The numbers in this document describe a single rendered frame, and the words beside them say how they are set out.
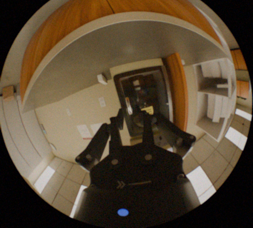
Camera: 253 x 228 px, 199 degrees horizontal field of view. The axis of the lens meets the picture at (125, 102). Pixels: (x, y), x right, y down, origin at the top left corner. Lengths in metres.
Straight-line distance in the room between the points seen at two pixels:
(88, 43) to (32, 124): 2.83
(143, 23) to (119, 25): 0.05
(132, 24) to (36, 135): 2.98
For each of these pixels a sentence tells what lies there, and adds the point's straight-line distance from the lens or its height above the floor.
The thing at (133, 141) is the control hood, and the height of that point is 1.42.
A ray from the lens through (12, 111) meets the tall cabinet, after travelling 2.90.
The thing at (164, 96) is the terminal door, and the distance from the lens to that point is 0.46.
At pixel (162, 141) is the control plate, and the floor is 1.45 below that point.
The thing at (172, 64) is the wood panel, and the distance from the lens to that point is 0.49.
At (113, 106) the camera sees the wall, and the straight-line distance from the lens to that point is 0.88.
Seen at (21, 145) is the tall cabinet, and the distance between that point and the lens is 2.89.
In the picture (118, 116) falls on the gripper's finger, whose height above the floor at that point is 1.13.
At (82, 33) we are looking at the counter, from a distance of 0.18.
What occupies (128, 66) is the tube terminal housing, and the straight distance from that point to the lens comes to 0.42.
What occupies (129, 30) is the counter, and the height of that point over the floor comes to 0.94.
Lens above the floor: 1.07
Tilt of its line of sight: 11 degrees up
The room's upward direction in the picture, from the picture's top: 165 degrees clockwise
